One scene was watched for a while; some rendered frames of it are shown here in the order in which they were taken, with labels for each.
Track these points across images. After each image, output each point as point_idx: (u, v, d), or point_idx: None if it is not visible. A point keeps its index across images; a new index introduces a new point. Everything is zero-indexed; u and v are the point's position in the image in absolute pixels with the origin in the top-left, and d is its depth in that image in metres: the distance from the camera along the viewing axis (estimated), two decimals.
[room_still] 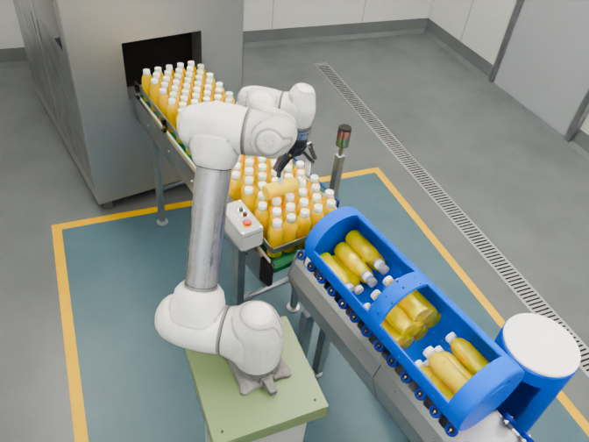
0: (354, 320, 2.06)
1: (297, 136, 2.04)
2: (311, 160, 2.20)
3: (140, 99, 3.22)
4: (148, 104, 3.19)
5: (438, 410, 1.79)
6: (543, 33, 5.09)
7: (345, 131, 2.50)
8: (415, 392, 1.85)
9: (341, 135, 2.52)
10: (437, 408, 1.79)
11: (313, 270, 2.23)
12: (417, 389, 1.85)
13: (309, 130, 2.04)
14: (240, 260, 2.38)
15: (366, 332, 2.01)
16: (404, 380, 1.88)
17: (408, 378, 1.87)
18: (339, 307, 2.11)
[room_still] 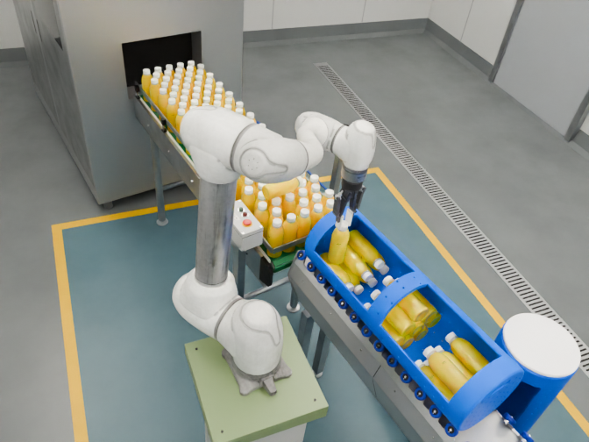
0: (354, 320, 2.06)
1: (353, 178, 1.81)
2: (354, 209, 1.97)
3: (140, 99, 3.22)
4: (148, 104, 3.19)
5: (438, 410, 1.79)
6: (543, 33, 5.09)
7: None
8: (415, 392, 1.85)
9: None
10: (437, 408, 1.79)
11: (313, 270, 2.23)
12: (417, 389, 1.85)
13: (366, 171, 1.82)
14: (240, 260, 2.38)
15: (366, 332, 2.01)
16: (404, 380, 1.88)
17: (408, 378, 1.87)
18: (339, 307, 2.11)
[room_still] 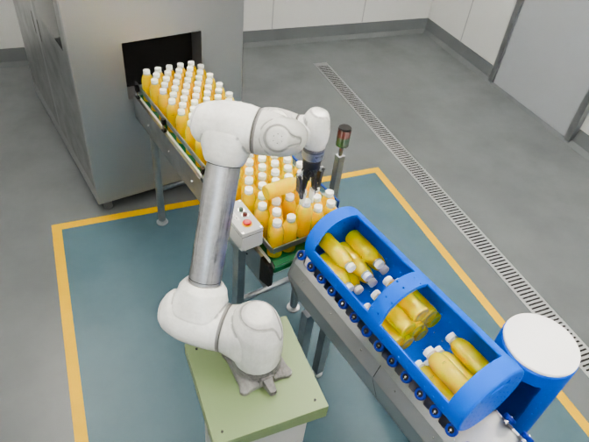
0: (354, 320, 2.06)
1: (311, 159, 2.07)
2: (315, 187, 2.22)
3: (140, 99, 3.22)
4: (148, 104, 3.19)
5: (438, 410, 1.79)
6: (543, 33, 5.09)
7: (345, 131, 2.50)
8: (415, 392, 1.85)
9: (341, 135, 2.52)
10: (437, 408, 1.79)
11: (313, 270, 2.23)
12: (417, 389, 1.85)
13: (323, 153, 2.08)
14: (240, 260, 2.38)
15: (366, 332, 2.01)
16: (404, 380, 1.88)
17: (408, 378, 1.87)
18: (339, 307, 2.11)
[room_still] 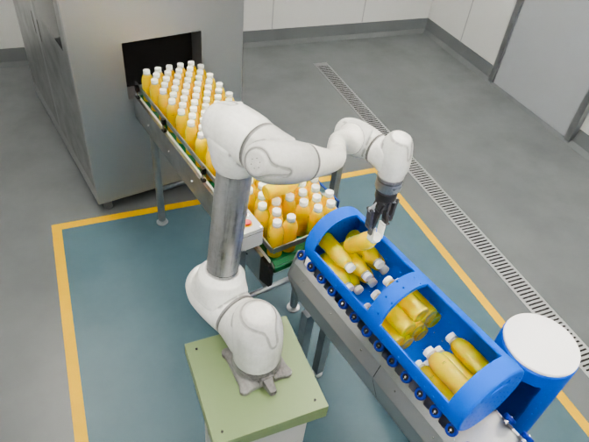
0: (354, 320, 2.06)
1: (388, 190, 1.76)
2: (387, 220, 1.91)
3: (140, 99, 3.22)
4: (148, 104, 3.19)
5: (438, 410, 1.79)
6: (543, 33, 5.09)
7: None
8: (415, 392, 1.85)
9: None
10: (437, 408, 1.79)
11: (313, 270, 2.23)
12: (417, 389, 1.85)
13: (402, 183, 1.77)
14: (240, 260, 2.38)
15: (366, 332, 2.01)
16: (404, 380, 1.88)
17: (408, 378, 1.87)
18: (339, 307, 2.11)
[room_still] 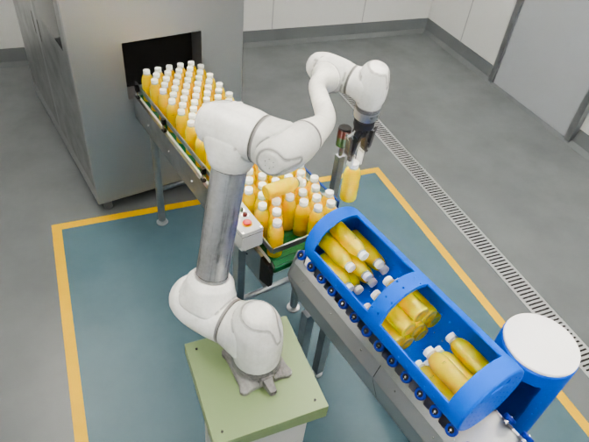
0: (354, 320, 2.06)
1: (365, 119, 1.82)
2: (365, 147, 2.00)
3: (140, 99, 3.22)
4: (148, 104, 3.19)
5: (438, 410, 1.79)
6: (543, 33, 5.09)
7: (345, 131, 2.50)
8: (415, 392, 1.85)
9: (341, 135, 2.52)
10: (437, 408, 1.79)
11: (313, 270, 2.23)
12: (417, 389, 1.85)
13: (379, 111, 1.83)
14: (240, 260, 2.38)
15: (366, 332, 2.01)
16: (404, 380, 1.88)
17: (408, 378, 1.87)
18: (339, 307, 2.11)
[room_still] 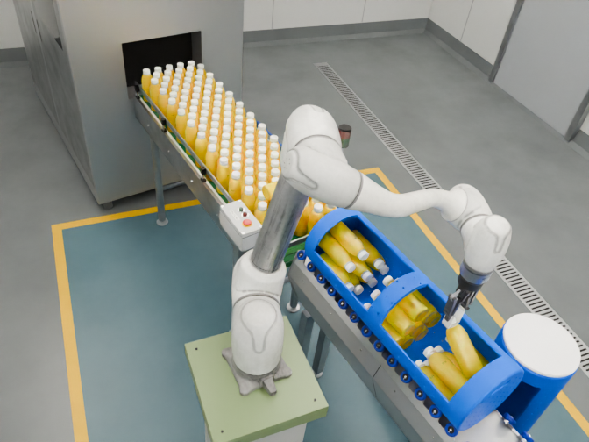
0: (354, 320, 2.06)
1: (478, 280, 1.54)
2: (467, 305, 1.70)
3: (140, 99, 3.22)
4: (148, 104, 3.19)
5: (438, 410, 1.79)
6: (543, 33, 5.09)
7: (345, 131, 2.50)
8: (415, 392, 1.85)
9: (341, 135, 2.52)
10: (437, 408, 1.79)
11: (313, 270, 2.23)
12: (417, 389, 1.85)
13: (493, 271, 1.55)
14: None
15: (366, 332, 2.01)
16: (404, 380, 1.88)
17: (408, 378, 1.87)
18: (339, 307, 2.11)
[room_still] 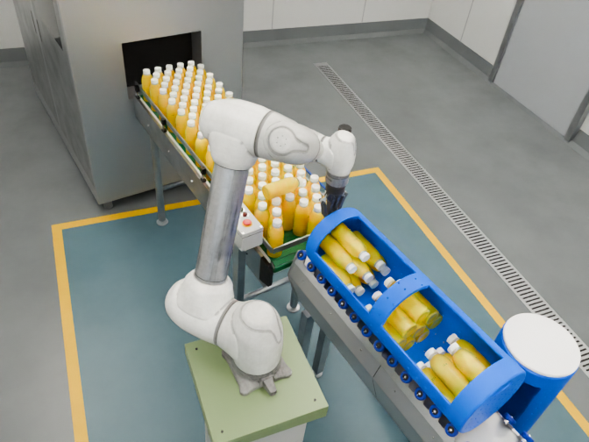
0: (353, 320, 2.06)
1: None
2: (326, 210, 2.14)
3: (140, 99, 3.22)
4: (148, 104, 3.19)
5: (438, 412, 1.79)
6: (543, 33, 5.09)
7: (345, 131, 2.50)
8: (416, 390, 1.85)
9: None
10: (438, 409, 1.79)
11: (311, 271, 2.23)
12: (418, 388, 1.84)
13: (327, 168, 2.02)
14: (240, 260, 2.38)
15: (365, 332, 2.01)
16: (403, 379, 1.89)
17: (408, 379, 1.88)
18: (338, 306, 2.11)
